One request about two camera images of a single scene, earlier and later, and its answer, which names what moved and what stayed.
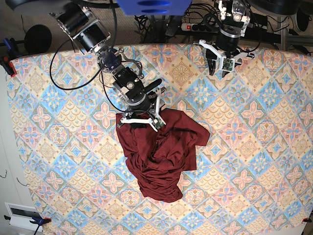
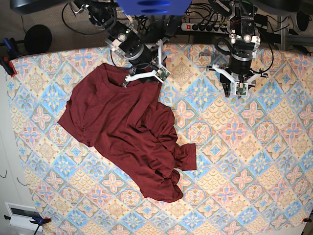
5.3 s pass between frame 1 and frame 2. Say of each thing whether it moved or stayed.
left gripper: moved
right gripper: moved
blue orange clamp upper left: stayed
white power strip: stayed
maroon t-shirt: moved
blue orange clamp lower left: stayed
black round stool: stayed
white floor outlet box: stayed
